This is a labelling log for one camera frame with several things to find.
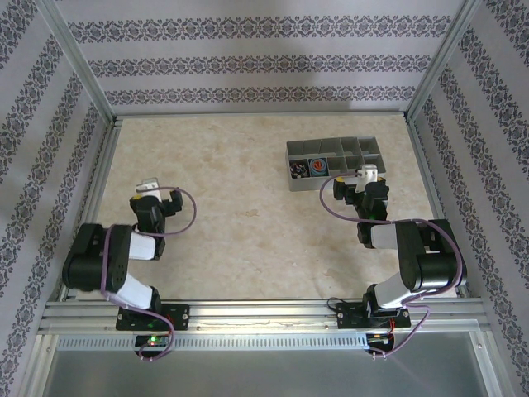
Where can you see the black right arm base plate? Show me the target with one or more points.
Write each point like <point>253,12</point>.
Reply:
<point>349,316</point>

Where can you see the aluminium frame post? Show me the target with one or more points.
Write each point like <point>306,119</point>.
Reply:
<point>443,58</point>
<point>84,66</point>

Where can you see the grey green orange sock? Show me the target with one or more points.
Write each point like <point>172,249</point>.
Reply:
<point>317,165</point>

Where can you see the black white striped sock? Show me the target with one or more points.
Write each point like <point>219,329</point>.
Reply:
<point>298,167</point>

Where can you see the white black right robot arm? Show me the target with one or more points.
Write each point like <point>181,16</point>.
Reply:
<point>430,256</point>

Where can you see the aluminium frame side rail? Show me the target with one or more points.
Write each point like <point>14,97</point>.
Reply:
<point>97,182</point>
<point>434,194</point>

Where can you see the grey divided organizer box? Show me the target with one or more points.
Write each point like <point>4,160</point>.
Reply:
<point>310,184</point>

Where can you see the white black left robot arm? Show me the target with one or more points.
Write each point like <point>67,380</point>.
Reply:
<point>142,246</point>

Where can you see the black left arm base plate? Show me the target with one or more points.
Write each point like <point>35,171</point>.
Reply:
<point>179,316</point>

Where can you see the aluminium frame crossbar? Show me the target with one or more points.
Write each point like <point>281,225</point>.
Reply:
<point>260,114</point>

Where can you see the grey metal panel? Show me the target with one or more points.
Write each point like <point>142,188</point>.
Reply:
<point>264,372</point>

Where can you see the controller board with green light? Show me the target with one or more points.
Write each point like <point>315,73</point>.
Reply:
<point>153,341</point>

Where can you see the aluminium mounting rail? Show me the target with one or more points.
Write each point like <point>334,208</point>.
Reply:
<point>268,314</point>

